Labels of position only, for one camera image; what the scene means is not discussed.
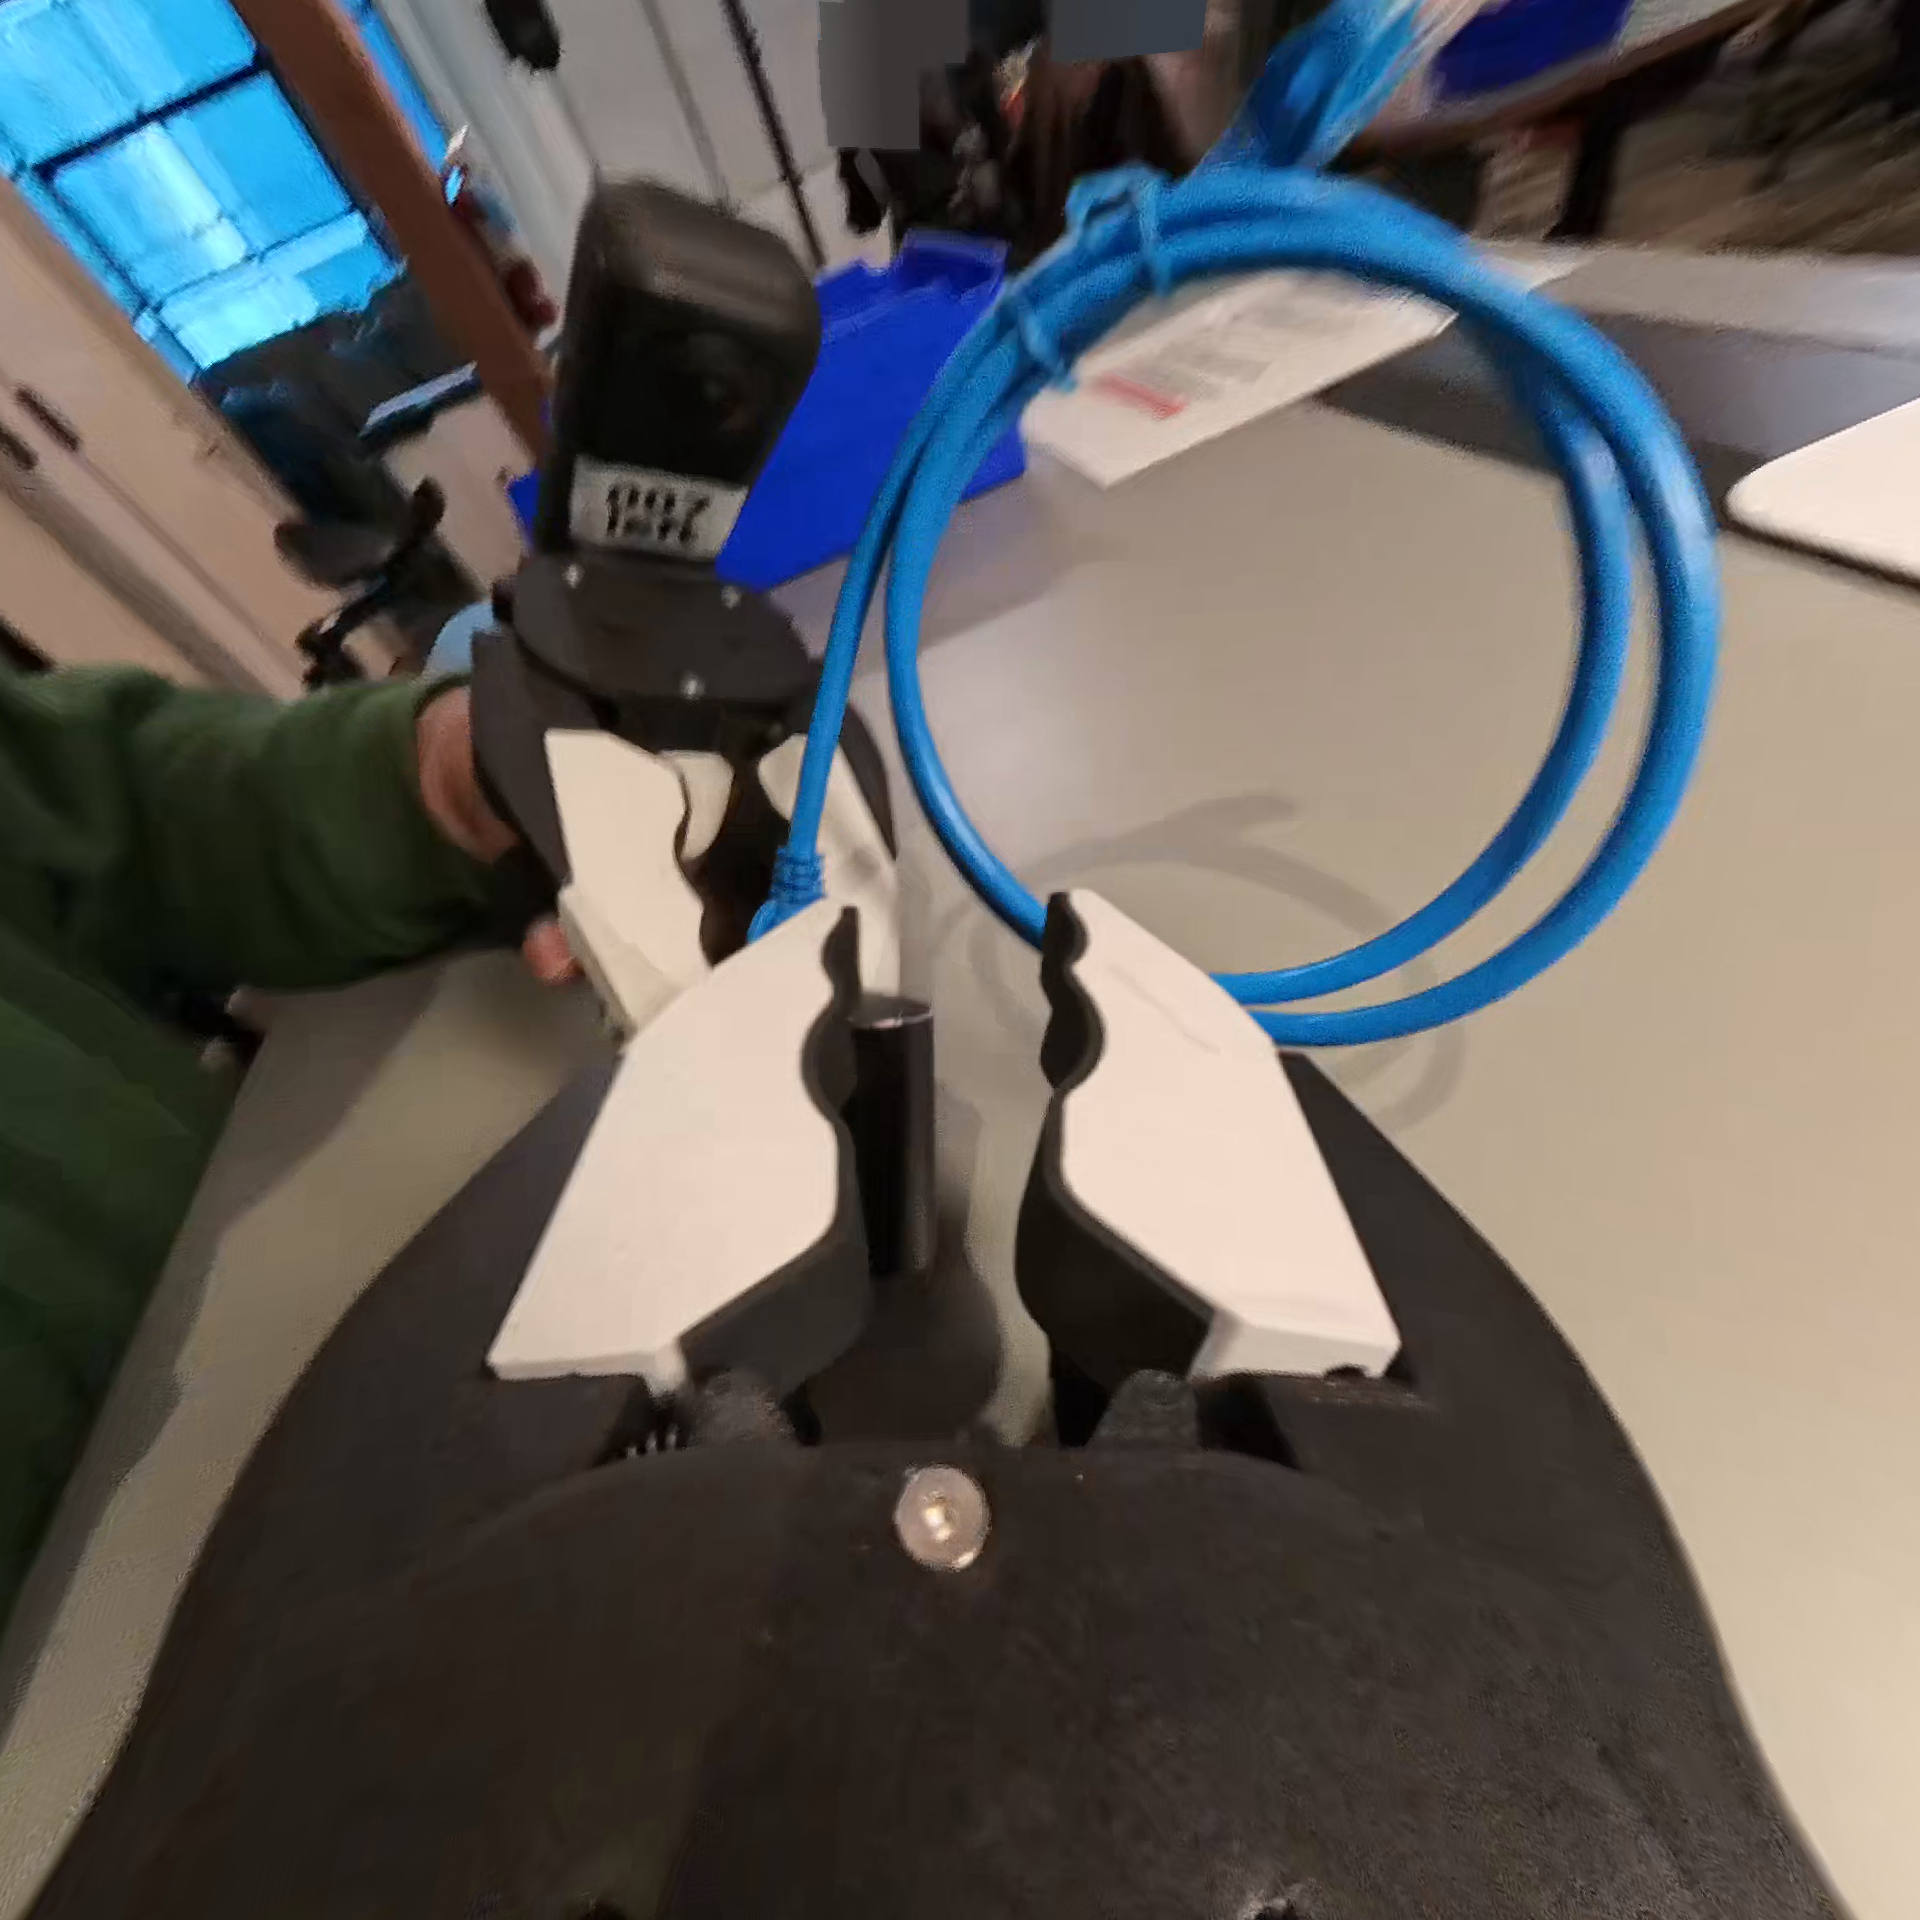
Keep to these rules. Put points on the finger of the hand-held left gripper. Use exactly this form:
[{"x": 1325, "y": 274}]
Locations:
[
  {"x": 863, "y": 871},
  {"x": 615, "y": 842}
]

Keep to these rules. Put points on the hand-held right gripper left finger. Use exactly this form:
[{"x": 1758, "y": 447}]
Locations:
[{"x": 705, "y": 1170}]

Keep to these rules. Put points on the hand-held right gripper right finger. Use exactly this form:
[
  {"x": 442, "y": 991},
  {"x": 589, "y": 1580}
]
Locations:
[{"x": 1200, "y": 1185}]

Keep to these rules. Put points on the black ethernet port adapter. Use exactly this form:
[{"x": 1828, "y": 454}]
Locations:
[{"x": 894, "y": 1140}]

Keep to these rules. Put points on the person's left forearm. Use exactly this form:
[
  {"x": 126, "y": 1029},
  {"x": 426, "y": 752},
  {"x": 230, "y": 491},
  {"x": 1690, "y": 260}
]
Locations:
[{"x": 226, "y": 811}]

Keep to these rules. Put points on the person's left hand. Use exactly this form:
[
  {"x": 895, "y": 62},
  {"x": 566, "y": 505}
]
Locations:
[{"x": 449, "y": 765}]

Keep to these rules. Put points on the black office chair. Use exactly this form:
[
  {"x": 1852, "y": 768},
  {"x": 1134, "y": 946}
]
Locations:
[{"x": 354, "y": 547}]

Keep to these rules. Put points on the printed paper sheet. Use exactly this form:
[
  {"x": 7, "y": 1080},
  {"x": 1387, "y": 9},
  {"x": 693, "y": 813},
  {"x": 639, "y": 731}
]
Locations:
[{"x": 1244, "y": 361}]

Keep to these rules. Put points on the wooden support post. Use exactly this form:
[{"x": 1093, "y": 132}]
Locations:
[{"x": 374, "y": 166}]

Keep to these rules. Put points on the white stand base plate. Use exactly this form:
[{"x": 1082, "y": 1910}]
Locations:
[{"x": 1846, "y": 495}]

